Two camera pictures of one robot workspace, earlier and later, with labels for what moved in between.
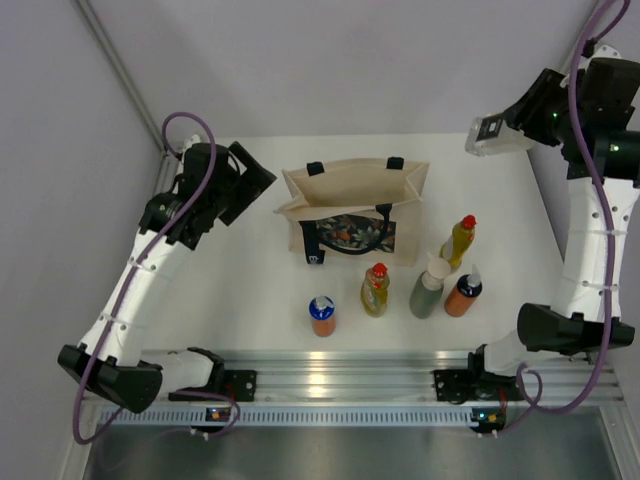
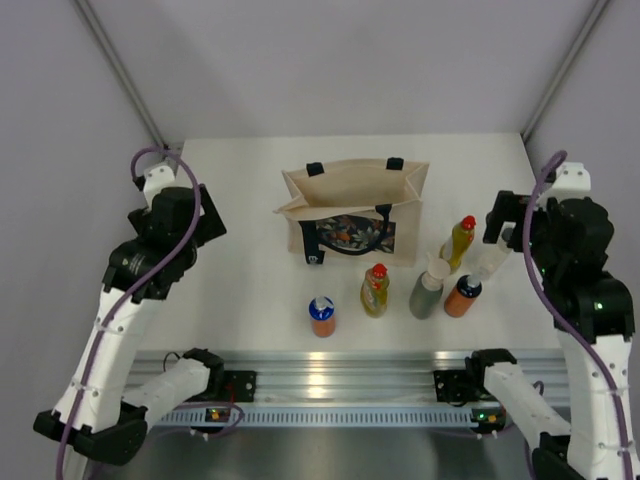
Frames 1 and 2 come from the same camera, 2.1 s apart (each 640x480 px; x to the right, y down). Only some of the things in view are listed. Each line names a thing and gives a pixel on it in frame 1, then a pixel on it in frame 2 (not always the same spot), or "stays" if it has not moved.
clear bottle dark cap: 490,134 -> 492,258
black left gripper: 252,181 -> 209,225
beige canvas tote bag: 362,213 stays
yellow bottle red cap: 462,235 stays
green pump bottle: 427,290 stays
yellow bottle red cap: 375,289 stays
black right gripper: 525,113 -> 509,208
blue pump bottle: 322,310 stays
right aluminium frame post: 572,58 stays
